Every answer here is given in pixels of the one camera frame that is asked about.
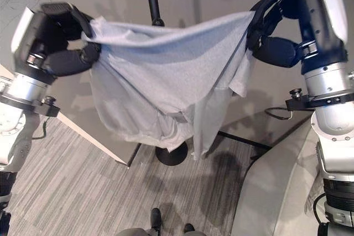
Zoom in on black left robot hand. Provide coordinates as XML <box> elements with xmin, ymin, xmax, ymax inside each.
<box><xmin>11</xmin><ymin>2</ymin><xmax>102</xmax><ymax>78</ymax></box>

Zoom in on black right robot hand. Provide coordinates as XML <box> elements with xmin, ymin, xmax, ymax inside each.
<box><xmin>245</xmin><ymin>0</ymin><xmax>348</xmax><ymax>69</ymax></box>

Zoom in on light blue shirt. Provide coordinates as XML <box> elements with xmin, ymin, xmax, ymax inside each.
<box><xmin>80</xmin><ymin>11</ymin><xmax>257</xmax><ymax>161</ymax></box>

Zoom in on robot body and feet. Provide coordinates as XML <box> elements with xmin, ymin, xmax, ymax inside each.
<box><xmin>116</xmin><ymin>207</ymin><xmax>205</xmax><ymax>236</ymax></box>

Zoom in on black clothes rack stand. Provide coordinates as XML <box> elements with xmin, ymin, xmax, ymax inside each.
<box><xmin>143</xmin><ymin>0</ymin><xmax>190</xmax><ymax>166</ymax></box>

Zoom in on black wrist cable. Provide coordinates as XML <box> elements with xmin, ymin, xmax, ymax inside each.
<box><xmin>265</xmin><ymin>106</ymin><xmax>294</xmax><ymax>121</ymax></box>

